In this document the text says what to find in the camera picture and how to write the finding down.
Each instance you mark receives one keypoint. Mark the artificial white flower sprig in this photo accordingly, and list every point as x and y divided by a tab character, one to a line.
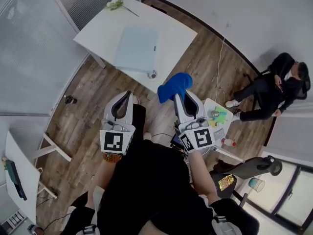
115	4

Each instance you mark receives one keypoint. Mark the plastic bottle with red cap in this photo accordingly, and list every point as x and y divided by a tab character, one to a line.
228	142

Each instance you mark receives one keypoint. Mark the small figurine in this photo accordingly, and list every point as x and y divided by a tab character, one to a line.
4	161

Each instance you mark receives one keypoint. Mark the dark teal box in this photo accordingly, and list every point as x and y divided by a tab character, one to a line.
15	177

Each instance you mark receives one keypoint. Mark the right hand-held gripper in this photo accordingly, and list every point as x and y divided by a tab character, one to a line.
201	137

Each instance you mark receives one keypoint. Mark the light blue board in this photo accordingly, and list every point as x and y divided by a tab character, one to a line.
138	48

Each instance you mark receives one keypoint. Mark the shiny colourful packet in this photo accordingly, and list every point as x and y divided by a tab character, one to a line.
225	182

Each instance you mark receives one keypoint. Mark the person's left forearm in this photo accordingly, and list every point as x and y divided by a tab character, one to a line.
105	172

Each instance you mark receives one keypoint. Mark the white desk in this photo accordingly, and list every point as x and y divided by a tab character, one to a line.
23	155

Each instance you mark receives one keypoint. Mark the person's black clothing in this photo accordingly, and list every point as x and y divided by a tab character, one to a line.
151	180

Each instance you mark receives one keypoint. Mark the grey office chair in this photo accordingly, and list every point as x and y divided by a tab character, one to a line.
249	169

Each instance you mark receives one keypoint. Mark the blue cloth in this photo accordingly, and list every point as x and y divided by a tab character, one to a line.
174	87

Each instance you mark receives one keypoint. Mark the person's right forearm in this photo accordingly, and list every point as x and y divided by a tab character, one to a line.
200	175

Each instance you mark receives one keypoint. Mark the glass jar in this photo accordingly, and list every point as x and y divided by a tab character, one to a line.
212	113

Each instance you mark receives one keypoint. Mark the white table leg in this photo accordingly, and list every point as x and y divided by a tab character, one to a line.
97	58

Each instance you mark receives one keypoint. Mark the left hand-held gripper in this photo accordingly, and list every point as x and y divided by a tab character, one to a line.
113	142

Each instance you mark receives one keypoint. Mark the small white side table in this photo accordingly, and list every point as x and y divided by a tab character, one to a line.
227	128

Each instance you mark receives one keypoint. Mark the green and yellow paper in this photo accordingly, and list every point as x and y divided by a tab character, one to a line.
222	111

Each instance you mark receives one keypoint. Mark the patterned packet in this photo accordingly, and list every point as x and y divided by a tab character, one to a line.
219	133

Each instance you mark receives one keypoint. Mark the dark framed window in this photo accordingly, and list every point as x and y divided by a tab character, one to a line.
293	187

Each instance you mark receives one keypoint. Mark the dark bottle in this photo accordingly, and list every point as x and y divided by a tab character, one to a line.
69	100

